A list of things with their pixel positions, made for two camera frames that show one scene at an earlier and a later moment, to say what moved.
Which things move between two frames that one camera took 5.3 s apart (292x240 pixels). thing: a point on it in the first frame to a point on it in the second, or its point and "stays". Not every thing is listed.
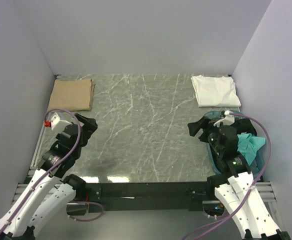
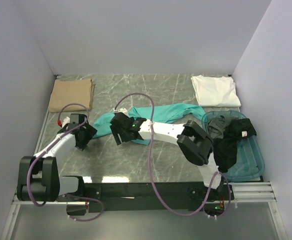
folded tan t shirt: [73, 94] stays
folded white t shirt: [216, 91] stays
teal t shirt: [248, 145] to [175, 113]
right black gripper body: [212, 136] to [122, 133]
